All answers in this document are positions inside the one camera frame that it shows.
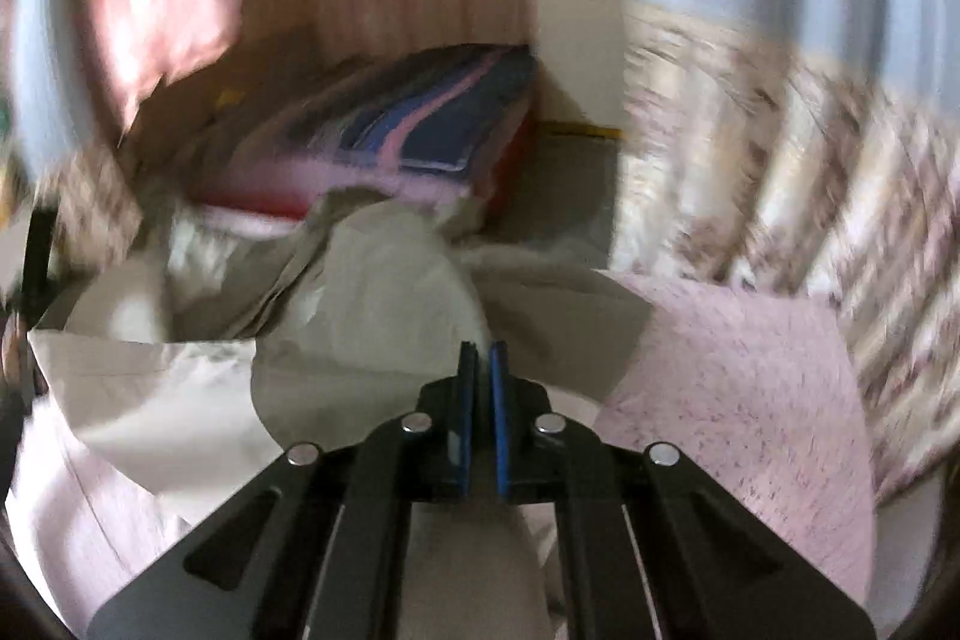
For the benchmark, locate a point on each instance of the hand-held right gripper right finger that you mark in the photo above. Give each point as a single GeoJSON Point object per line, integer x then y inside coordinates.
{"type": "Point", "coordinates": [500, 415]}

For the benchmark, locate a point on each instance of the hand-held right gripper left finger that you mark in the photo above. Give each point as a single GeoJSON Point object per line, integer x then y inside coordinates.
{"type": "Point", "coordinates": [469, 415]}

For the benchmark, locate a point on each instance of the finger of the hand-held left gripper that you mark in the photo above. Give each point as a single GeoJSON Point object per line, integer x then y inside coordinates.
{"type": "Point", "coordinates": [37, 257]}

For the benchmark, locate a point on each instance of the olive and white jacket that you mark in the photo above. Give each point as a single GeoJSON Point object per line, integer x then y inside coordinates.
{"type": "Point", "coordinates": [360, 280]}

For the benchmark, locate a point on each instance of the blue floral curtain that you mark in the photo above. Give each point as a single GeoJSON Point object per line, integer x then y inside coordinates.
{"type": "Point", "coordinates": [750, 123]}
{"type": "Point", "coordinates": [45, 70]}

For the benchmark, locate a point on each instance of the pink floral table sheet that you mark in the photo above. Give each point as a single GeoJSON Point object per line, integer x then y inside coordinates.
{"type": "Point", "coordinates": [735, 370]}

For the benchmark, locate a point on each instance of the yellow toy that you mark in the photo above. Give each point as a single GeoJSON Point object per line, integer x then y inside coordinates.
{"type": "Point", "coordinates": [229, 99]}

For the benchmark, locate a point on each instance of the low maroon bed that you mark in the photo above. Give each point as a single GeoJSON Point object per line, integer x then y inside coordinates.
{"type": "Point", "coordinates": [315, 190]}

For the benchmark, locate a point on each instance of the pink window curtain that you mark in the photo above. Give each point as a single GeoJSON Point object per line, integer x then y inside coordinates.
{"type": "Point", "coordinates": [165, 3]}

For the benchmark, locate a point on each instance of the brown headboard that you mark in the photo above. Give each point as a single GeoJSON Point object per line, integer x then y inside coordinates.
{"type": "Point", "coordinates": [247, 63]}

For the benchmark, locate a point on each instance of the striped bed blanket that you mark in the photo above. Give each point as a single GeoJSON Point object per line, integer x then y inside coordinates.
{"type": "Point", "coordinates": [420, 115]}

